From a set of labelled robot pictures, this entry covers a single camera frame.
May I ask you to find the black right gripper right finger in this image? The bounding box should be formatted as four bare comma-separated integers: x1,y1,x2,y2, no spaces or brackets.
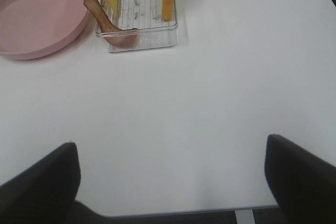
264,134,335,223

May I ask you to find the clear right plastic container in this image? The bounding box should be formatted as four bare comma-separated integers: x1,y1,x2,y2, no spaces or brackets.
95,0,178,53

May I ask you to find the pink plate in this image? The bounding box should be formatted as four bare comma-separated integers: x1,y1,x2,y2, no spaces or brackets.
1,0,89,60

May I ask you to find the bacon strip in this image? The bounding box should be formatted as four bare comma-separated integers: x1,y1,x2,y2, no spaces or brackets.
83,0,138,48

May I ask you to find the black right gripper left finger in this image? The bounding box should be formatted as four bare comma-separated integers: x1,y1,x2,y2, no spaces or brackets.
0,142,82,224

